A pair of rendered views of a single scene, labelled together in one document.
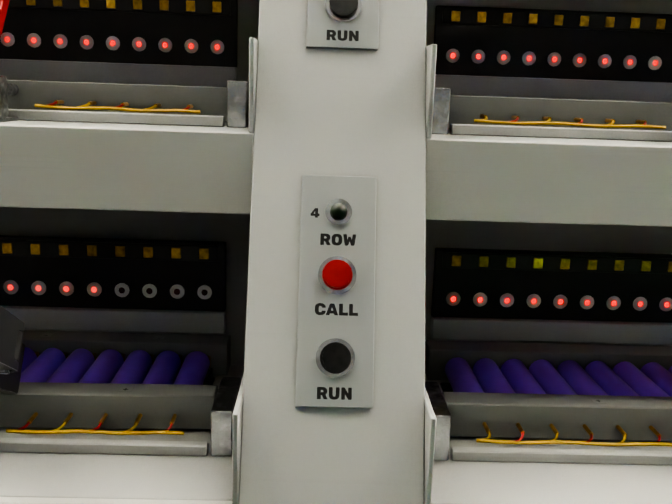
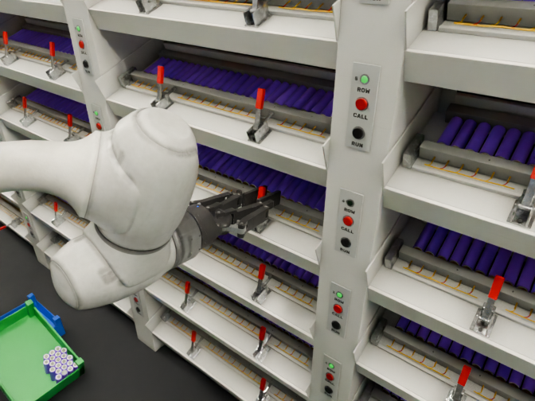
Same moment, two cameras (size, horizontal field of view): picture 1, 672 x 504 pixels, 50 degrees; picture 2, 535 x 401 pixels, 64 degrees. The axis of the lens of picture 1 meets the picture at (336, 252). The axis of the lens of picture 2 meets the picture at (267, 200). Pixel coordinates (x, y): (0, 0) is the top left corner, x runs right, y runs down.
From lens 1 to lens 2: 53 cm
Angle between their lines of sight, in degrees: 55
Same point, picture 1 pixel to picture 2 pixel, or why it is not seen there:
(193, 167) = (311, 173)
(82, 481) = (288, 240)
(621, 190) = (458, 223)
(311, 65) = (346, 151)
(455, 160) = (392, 196)
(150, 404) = (312, 218)
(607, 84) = not seen: outside the picture
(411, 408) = (366, 262)
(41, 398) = (285, 207)
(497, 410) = (415, 259)
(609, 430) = (458, 280)
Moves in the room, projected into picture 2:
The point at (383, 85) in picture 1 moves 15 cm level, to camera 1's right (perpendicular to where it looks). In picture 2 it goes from (369, 165) to (475, 197)
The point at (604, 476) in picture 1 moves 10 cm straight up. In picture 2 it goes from (437, 297) to (451, 247)
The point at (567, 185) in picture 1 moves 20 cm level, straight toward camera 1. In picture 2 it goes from (435, 215) to (325, 262)
